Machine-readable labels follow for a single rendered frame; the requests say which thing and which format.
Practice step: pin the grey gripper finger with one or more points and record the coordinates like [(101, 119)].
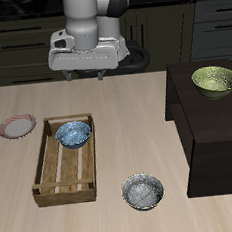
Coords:
[(100, 74), (68, 75)]

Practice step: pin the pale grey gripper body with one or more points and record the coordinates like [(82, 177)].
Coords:
[(82, 59)]

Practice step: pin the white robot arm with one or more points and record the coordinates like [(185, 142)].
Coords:
[(80, 21)]

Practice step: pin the blue bowl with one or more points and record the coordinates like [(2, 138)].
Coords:
[(73, 134)]

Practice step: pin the wooden slat tray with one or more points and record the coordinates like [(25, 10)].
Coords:
[(63, 161)]

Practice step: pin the green bowl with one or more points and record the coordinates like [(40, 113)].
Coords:
[(215, 81)]

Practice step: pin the grey bowl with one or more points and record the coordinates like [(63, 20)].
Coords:
[(142, 191)]

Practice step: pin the pink rimmed white plate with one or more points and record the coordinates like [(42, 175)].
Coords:
[(17, 126)]

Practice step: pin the dark wooden cabinet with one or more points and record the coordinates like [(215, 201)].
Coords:
[(209, 129)]

